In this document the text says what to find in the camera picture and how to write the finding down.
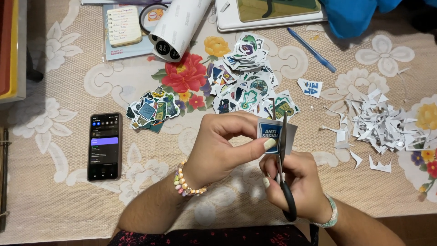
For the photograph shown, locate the teal woven bracelet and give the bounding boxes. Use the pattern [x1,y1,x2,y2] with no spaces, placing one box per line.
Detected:
[312,194,339,229]

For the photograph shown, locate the cream spiral notepad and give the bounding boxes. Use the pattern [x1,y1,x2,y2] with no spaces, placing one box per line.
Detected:
[107,6,143,48]

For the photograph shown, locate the light blue sticker paper pack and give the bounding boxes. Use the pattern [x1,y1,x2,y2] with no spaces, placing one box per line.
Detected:
[102,3,169,62]

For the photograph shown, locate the dark ring binder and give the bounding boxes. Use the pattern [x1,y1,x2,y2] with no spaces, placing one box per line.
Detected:
[0,127,10,233]

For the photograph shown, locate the yellow red box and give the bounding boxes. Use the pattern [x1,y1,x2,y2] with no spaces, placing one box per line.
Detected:
[0,0,27,104]

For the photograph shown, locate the white tray with picture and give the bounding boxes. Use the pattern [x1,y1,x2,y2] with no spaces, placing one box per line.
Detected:
[215,0,328,33]

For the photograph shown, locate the white paper roll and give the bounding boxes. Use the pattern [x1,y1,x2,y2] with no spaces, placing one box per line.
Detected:
[148,0,214,63]

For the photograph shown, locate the blue cloth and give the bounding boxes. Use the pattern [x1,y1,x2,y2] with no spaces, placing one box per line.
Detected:
[319,0,437,39]

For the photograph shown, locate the black ring tape roll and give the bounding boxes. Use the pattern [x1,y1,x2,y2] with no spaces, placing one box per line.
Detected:
[139,3,169,36]

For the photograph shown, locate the black handled scissors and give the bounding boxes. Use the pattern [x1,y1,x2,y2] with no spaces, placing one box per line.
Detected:
[271,100,297,223]

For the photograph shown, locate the black smartphone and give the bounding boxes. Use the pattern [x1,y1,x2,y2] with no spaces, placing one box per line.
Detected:
[87,112,123,182]

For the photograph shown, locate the colourful bead bracelet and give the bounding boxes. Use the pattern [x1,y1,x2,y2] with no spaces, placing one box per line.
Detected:
[173,160,212,197]

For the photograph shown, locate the pile of white paper scraps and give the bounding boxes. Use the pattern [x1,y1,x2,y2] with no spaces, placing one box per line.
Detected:
[322,67,431,173]

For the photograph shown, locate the small pile of cut stickers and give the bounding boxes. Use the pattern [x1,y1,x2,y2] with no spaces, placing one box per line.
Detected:
[126,86,181,134]

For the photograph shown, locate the person's right hand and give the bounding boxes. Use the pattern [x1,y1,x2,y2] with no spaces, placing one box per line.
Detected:
[259,151,330,224]

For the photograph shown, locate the person's left hand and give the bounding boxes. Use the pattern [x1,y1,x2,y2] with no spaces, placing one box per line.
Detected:
[183,111,278,189]

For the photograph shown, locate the blue white loose sticker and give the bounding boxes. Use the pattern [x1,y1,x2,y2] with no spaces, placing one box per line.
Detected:
[297,78,323,99]

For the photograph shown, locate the dark floral clothing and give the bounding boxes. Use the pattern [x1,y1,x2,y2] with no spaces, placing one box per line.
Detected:
[108,224,320,246]

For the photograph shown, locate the floral lace tablecloth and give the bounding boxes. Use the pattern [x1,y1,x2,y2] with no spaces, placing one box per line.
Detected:
[0,0,437,245]

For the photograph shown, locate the large pile of uncut stickers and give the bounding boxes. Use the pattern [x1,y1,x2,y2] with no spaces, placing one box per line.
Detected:
[206,32,300,121]

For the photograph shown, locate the blue ballpoint pen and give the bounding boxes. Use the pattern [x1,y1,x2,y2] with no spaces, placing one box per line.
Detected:
[287,27,337,73]

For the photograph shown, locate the blue square sticker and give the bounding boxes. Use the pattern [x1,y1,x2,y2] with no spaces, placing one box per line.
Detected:
[257,118,298,155]

